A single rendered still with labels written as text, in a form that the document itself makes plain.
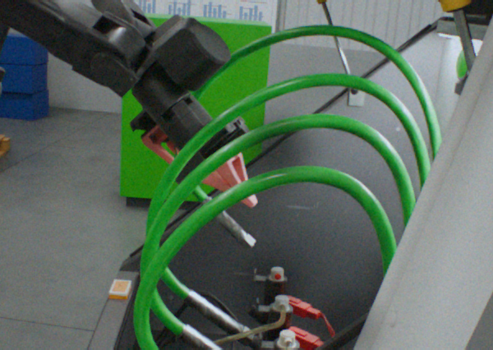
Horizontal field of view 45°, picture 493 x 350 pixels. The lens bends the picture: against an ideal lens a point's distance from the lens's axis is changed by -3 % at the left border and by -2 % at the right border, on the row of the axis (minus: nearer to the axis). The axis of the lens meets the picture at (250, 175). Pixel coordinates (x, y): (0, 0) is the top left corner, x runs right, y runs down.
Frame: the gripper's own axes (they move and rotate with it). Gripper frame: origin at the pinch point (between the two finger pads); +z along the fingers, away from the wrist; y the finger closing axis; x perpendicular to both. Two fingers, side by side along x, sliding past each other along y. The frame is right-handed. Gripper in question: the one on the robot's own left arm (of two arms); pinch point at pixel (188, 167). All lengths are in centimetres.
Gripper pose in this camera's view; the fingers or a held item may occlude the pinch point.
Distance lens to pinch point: 89.1
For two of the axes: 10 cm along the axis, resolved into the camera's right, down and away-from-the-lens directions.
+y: 5.9, 0.4, 8.1
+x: -7.0, 5.2, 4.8
